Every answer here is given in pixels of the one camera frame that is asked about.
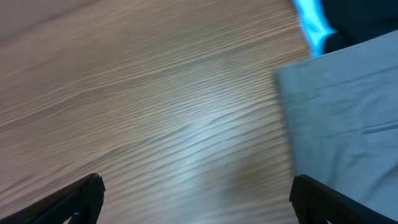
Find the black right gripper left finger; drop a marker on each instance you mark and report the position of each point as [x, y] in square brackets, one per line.
[79, 202]

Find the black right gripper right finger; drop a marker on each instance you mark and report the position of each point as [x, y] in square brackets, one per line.
[316, 203]

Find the grey shorts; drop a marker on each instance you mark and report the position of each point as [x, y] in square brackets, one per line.
[341, 115]

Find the light blue garment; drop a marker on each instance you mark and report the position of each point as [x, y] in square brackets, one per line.
[314, 24]

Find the black t-shirt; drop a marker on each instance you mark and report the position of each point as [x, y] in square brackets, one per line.
[356, 21]

